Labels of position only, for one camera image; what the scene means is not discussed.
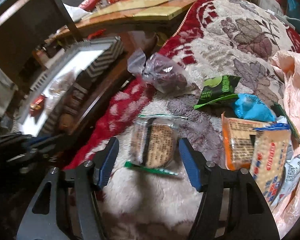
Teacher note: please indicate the light blue snack packet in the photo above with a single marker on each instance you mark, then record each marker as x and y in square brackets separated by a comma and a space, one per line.
[251, 107]

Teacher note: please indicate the dark wooden chair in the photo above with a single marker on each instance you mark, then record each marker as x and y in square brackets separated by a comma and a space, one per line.
[24, 25]

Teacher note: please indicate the wooden tea table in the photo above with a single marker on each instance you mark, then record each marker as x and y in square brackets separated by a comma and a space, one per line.
[146, 15]

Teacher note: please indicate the clear round cookie packet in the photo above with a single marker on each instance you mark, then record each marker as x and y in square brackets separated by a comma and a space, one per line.
[153, 143]

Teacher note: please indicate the orange snack box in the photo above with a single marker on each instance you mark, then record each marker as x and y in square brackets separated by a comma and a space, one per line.
[237, 141]

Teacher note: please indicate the chevron pattern storage box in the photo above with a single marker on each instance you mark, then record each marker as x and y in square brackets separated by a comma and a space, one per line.
[62, 88]

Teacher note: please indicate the dark wooden bench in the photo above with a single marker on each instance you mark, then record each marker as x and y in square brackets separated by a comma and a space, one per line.
[95, 102]

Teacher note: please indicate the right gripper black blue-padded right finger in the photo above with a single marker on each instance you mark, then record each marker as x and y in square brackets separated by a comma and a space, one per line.
[249, 216]

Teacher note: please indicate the pink quilted blanket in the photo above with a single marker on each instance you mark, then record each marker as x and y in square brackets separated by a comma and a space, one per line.
[287, 66]

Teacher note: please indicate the purple plastic snack bag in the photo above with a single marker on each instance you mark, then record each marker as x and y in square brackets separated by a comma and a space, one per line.
[162, 73]

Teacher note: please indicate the dark green snack packet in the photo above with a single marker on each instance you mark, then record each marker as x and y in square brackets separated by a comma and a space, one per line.
[283, 117]

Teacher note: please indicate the blue cracker pack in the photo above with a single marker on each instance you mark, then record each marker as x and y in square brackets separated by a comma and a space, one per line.
[269, 157]

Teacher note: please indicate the white grey snack packet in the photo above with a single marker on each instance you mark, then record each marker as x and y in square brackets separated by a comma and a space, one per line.
[290, 179]

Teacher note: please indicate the green black snack packet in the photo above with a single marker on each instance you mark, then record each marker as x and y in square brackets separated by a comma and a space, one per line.
[217, 90]

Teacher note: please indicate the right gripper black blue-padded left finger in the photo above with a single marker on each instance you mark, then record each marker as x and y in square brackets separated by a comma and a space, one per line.
[47, 214]

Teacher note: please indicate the red gift box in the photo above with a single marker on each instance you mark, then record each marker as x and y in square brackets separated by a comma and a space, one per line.
[88, 5]

